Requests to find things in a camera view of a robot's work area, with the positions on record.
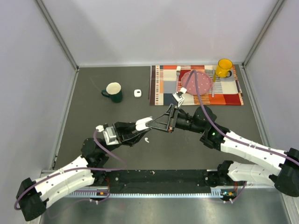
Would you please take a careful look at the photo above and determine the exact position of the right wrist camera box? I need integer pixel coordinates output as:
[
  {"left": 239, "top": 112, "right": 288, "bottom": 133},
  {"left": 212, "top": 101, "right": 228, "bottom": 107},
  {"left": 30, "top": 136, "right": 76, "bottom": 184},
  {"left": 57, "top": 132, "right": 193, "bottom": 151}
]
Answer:
[{"left": 172, "top": 87, "right": 187, "bottom": 108}]

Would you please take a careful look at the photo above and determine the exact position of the small white earbud case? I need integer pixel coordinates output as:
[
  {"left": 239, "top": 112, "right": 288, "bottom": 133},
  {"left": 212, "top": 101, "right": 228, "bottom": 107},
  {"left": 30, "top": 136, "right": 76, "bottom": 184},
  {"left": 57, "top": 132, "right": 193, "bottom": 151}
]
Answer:
[{"left": 134, "top": 89, "right": 142, "bottom": 98}]

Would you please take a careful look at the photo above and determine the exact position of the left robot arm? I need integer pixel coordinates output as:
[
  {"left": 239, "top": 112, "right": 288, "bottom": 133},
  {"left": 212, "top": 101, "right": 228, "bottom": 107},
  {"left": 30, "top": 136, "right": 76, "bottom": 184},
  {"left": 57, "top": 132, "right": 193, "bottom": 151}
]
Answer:
[{"left": 14, "top": 120, "right": 151, "bottom": 221}]

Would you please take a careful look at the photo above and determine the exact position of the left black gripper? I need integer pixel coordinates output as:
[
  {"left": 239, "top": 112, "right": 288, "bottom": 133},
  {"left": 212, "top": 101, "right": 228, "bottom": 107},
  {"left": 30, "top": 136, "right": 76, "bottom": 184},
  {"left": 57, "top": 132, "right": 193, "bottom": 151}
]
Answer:
[{"left": 102, "top": 120, "right": 150, "bottom": 154}]

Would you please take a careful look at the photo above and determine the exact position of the colourful patchwork placemat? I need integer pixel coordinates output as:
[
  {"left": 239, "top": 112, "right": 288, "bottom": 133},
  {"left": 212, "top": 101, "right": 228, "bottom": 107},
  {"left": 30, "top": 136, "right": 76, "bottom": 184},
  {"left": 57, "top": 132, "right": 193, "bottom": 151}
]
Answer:
[{"left": 149, "top": 65, "right": 243, "bottom": 105}]

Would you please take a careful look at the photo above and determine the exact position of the dark green mug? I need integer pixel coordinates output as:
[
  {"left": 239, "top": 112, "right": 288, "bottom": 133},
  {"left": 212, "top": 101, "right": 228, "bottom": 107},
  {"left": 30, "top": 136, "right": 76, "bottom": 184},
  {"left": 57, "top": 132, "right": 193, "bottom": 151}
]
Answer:
[{"left": 101, "top": 82, "right": 123, "bottom": 103}]

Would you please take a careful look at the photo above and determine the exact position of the pink polka dot plate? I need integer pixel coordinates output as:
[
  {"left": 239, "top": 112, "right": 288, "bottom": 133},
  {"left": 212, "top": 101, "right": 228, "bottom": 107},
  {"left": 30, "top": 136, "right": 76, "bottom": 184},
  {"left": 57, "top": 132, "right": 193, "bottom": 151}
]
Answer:
[{"left": 181, "top": 70, "right": 213, "bottom": 95}]

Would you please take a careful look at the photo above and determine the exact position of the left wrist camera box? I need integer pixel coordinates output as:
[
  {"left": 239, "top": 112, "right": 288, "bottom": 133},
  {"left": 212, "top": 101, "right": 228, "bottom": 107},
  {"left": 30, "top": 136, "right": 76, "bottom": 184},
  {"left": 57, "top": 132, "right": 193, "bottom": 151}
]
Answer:
[{"left": 96, "top": 125, "right": 119, "bottom": 146}]

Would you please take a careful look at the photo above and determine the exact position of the yellow mug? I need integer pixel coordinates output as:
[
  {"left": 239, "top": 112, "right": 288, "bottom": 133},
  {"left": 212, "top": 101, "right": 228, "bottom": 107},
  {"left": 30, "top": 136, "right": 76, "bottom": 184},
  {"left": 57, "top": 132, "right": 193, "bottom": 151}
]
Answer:
[{"left": 215, "top": 59, "right": 233, "bottom": 78}]

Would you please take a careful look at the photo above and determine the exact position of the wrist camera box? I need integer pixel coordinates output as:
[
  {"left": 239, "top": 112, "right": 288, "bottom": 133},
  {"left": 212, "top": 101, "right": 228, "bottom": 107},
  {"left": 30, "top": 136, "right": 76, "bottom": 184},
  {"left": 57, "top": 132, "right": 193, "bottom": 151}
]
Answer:
[
  {"left": 96, "top": 125, "right": 119, "bottom": 146},
  {"left": 172, "top": 87, "right": 187, "bottom": 108}
]

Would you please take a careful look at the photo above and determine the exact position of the white oval charging case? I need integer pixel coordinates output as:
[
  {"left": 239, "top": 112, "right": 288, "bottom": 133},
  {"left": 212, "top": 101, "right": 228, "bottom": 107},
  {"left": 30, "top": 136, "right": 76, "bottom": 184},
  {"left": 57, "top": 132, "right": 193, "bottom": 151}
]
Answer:
[{"left": 135, "top": 117, "right": 153, "bottom": 131}]

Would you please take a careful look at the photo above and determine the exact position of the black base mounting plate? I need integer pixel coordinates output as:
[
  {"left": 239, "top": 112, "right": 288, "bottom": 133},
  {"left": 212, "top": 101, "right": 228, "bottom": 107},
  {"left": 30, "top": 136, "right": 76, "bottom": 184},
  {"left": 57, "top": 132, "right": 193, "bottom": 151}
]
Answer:
[{"left": 93, "top": 169, "right": 247, "bottom": 194}]

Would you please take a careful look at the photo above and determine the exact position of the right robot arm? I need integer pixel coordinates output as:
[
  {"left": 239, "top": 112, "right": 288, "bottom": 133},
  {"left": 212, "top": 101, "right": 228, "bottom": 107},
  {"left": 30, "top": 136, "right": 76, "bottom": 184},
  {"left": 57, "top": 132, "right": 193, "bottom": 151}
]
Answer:
[{"left": 145, "top": 105, "right": 299, "bottom": 197}]

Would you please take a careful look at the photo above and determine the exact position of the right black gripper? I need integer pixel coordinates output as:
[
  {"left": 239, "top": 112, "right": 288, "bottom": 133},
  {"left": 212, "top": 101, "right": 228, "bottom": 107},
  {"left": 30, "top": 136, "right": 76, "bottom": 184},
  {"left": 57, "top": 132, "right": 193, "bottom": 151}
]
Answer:
[{"left": 147, "top": 105, "right": 205, "bottom": 134}]

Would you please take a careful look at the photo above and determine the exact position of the grey slotted cable duct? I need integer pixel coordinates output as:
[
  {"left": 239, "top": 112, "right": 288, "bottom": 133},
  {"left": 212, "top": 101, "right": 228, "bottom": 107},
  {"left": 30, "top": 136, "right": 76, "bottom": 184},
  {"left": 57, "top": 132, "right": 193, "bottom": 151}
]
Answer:
[{"left": 70, "top": 187, "right": 226, "bottom": 198}]

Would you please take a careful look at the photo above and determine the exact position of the pink handled fork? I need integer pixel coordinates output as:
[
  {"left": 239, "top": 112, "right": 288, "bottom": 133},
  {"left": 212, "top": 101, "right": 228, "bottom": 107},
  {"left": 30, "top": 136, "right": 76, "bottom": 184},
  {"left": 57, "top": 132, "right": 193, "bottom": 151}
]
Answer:
[{"left": 175, "top": 66, "right": 181, "bottom": 92}]

